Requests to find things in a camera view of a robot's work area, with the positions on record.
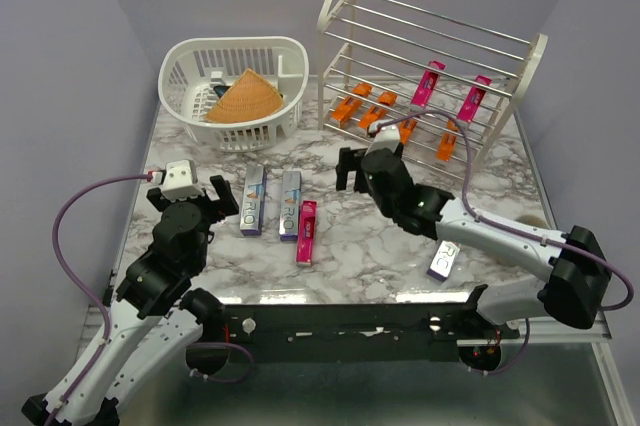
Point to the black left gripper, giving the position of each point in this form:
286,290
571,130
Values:
228,202

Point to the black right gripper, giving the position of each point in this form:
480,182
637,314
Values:
350,159

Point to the orange toothpaste box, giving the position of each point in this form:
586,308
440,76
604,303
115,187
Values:
406,128
379,111
447,143
350,104

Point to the silver Rio toothpaste box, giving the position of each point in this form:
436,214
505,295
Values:
290,205
253,201
443,261

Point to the pink toothpaste box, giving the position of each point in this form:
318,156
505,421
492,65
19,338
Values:
426,86
306,233
473,99

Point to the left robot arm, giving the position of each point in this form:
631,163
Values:
155,313

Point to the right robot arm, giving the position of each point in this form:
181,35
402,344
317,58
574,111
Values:
568,278

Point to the cream metal shelf rack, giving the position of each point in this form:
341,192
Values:
453,84

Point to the dark object in basket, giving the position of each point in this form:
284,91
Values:
220,90

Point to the woven orange conical hat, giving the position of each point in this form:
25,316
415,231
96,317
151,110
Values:
249,98

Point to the white plastic basket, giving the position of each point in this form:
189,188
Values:
193,67

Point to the beige paper cup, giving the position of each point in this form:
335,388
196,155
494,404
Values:
532,220

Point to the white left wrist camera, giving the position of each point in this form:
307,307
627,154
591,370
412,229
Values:
180,181

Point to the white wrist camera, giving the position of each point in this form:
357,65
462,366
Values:
180,181
387,137

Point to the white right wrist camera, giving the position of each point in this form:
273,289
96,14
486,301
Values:
387,137

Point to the black mounting base rail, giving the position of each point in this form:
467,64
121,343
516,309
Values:
358,333

